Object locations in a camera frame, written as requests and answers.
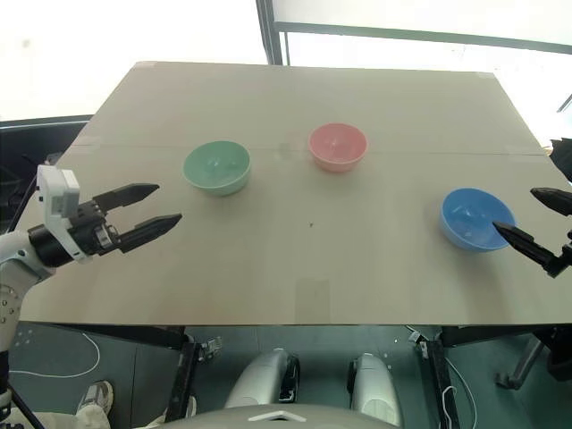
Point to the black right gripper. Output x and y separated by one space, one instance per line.
564 261

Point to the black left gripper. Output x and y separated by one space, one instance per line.
91 232

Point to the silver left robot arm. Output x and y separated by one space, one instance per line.
13 250

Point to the dark object beside table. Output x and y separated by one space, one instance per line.
562 158

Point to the blue bowl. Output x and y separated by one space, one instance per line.
469 219

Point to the green bowl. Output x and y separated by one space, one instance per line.
216 167

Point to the black desk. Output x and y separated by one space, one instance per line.
27 147

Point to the black chair base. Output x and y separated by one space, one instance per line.
520 366

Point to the silver table latch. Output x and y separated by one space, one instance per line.
211 348

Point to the black table leg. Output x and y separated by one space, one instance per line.
440 380
181 380

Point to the white sneaker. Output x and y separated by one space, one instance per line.
96 395

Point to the silver left robot leg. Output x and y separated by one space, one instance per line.
259 380

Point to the silver robot leg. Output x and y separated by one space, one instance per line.
373 389
259 380

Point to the red bowl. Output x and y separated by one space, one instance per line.
337 145

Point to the silver right robot leg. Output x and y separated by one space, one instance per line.
373 389

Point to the grey robot torso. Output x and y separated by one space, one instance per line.
268 418

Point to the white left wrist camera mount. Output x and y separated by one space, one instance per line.
58 187

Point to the dark window frame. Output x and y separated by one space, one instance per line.
281 40

